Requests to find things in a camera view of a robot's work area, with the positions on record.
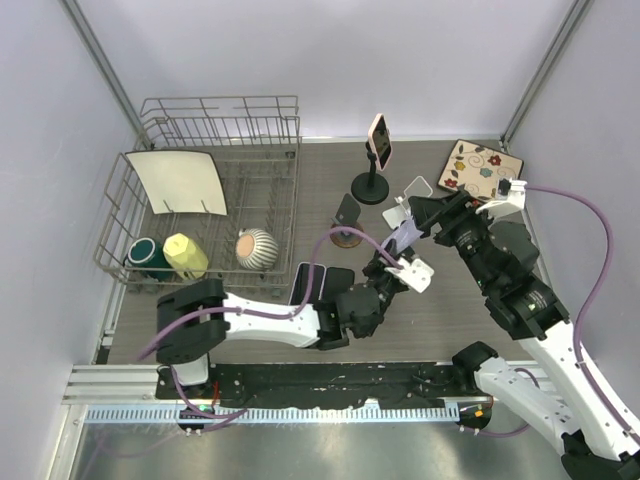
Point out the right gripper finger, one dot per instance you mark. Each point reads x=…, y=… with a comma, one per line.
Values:
x=427, y=212
x=461, y=199

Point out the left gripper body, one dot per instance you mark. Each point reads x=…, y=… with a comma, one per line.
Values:
x=388, y=289

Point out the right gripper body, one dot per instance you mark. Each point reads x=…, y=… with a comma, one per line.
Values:
x=467, y=232

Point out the purple case phone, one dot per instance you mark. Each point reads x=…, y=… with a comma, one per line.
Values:
x=403, y=237

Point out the black case phone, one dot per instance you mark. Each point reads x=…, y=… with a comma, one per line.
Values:
x=337, y=280

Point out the black tall phone stand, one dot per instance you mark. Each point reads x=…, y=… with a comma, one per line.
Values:
x=370, y=188

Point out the lavender case phone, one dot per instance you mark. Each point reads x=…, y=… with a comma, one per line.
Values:
x=305, y=285

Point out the pink case phone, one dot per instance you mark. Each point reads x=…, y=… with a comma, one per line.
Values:
x=379, y=141

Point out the grey wire dish rack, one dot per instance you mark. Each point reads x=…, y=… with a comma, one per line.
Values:
x=255, y=142

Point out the black round phone stand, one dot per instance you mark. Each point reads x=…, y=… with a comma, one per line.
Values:
x=376, y=267

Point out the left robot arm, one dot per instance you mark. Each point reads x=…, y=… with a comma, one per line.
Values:
x=197, y=318

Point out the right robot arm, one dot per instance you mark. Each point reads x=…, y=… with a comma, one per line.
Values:
x=589, y=426

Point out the white folding phone stand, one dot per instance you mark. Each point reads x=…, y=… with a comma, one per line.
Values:
x=396, y=215

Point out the wooden base phone stand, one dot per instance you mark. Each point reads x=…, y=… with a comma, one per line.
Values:
x=347, y=215

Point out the floral square coaster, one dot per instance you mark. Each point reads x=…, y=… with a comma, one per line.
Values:
x=478, y=169

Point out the striped round mug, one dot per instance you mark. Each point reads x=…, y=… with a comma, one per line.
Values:
x=256, y=250

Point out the yellow faceted cup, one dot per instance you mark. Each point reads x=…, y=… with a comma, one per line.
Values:
x=185, y=256

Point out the white square plate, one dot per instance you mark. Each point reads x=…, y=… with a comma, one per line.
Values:
x=180, y=181

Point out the dark green mug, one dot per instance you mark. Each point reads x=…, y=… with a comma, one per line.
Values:
x=146, y=256

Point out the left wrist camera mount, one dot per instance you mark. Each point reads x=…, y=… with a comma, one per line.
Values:
x=415, y=274

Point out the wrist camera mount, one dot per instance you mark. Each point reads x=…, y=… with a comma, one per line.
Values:
x=415, y=274
x=509, y=199

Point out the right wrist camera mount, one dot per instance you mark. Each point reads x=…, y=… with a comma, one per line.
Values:
x=509, y=199

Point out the white cable duct strip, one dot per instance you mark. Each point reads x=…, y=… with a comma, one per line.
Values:
x=370, y=412

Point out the black mounting base plate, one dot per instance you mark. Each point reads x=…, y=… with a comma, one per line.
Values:
x=336, y=386

